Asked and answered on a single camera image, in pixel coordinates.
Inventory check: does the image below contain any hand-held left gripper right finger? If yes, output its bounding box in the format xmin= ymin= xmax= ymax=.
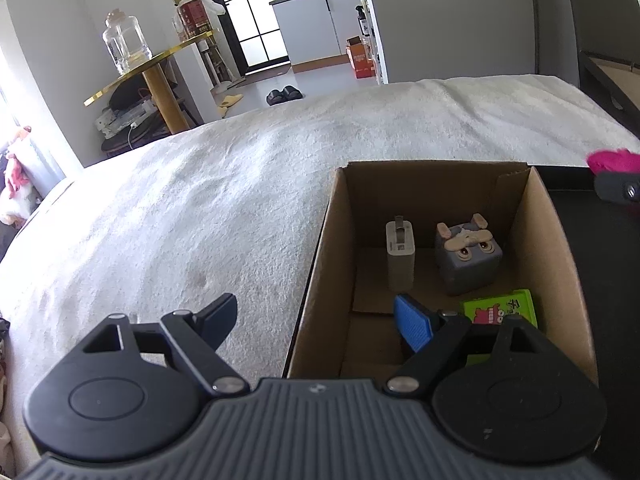
xmin=382 ymin=294 xmax=548 ymax=395

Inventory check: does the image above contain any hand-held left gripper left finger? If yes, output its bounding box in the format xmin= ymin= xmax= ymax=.
xmin=82 ymin=292 xmax=251 ymax=396

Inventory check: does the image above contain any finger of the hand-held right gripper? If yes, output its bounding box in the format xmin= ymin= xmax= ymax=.
xmin=594 ymin=170 xmax=640 ymax=208

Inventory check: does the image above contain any pink haired doll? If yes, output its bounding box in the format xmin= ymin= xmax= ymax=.
xmin=587 ymin=149 xmax=640 ymax=175

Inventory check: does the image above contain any white charger block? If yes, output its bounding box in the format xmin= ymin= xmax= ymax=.
xmin=385 ymin=216 xmax=416 ymax=293

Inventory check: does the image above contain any grey bulldog cube toy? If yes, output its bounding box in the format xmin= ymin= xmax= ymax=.
xmin=434 ymin=213 xmax=503 ymax=296

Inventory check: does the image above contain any brown cardboard box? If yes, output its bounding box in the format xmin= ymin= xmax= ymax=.
xmin=282 ymin=160 xmax=601 ymax=391

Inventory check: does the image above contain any green toy box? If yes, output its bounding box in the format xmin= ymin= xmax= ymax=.
xmin=460 ymin=289 xmax=540 ymax=366

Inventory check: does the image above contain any white fluffy blanket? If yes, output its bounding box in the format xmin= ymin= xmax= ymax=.
xmin=0 ymin=74 xmax=640 ymax=480

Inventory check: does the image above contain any white power strip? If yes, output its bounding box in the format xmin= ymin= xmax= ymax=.
xmin=97 ymin=105 xmax=153 ymax=133

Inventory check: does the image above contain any round gold table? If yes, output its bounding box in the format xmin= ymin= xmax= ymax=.
xmin=84 ymin=30 xmax=218 ymax=136

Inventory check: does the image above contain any pink white plush toy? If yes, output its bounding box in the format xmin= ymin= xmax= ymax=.
xmin=0 ymin=127 xmax=36 ymax=226

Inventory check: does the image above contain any orange cardboard box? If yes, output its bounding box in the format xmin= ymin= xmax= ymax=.
xmin=346 ymin=36 xmax=377 ymax=79

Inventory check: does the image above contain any clear glass jar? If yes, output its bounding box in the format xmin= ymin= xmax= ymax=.
xmin=102 ymin=8 xmax=153 ymax=76

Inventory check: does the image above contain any red canister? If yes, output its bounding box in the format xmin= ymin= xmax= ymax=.
xmin=174 ymin=0 xmax=213 ymax=41

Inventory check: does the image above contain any white kitchen cabinet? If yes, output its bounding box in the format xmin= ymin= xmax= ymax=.
xmin=270 ymin=0 xmax=373 ymax=66

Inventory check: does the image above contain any black framed glass door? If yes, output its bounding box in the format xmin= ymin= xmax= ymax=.
xmin=197 ymin=0 xmax=291 ymax=73

